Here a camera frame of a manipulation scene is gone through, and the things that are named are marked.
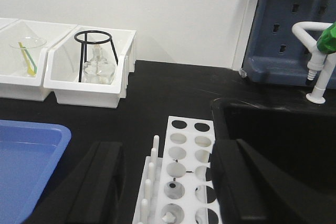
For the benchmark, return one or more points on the white lab faucet green knobs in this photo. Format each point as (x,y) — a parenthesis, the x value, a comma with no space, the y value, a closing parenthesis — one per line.
(319,39)

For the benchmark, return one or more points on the blue plastic tray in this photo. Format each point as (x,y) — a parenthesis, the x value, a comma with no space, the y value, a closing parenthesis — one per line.
(30,153)

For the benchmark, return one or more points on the green plastic spatula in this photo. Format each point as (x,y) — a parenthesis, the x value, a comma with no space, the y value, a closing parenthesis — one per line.
(31,57)

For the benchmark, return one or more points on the white left storage bin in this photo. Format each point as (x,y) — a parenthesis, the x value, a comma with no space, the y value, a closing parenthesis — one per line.
(7,22)

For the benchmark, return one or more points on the white test tube rack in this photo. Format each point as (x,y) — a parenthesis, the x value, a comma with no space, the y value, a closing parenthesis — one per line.
(177,187)

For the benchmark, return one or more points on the white middle storage bin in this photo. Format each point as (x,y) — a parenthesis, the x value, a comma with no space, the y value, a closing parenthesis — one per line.
(14,85)

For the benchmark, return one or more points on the white right storage bin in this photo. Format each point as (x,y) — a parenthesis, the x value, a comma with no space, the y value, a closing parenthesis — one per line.
(63,68)

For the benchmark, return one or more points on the yellow plastic spatula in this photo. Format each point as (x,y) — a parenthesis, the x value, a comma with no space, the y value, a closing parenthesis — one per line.
(26,58)

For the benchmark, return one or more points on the glass beaker in middle bin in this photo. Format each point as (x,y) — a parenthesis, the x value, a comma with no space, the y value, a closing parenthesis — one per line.
(27,51)

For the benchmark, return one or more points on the white storage bin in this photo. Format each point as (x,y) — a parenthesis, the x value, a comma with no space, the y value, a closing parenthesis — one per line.
(7,22)
(14,85)
(63,68)

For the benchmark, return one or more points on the grey-blue pegboard drying rack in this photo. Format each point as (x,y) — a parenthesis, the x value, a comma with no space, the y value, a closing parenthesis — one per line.
(274,55)

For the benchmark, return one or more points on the black lab sink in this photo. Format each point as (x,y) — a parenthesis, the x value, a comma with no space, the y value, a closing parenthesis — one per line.
(298,138)

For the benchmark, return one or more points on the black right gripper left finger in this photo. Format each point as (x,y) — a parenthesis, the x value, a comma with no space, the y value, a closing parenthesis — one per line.
(90,193)

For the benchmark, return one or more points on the glass alcohol lamp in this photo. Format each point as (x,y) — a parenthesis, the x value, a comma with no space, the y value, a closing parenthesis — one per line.
(98,69)

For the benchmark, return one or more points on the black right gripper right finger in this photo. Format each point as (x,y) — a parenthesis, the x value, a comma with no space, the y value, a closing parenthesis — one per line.
(250,189)

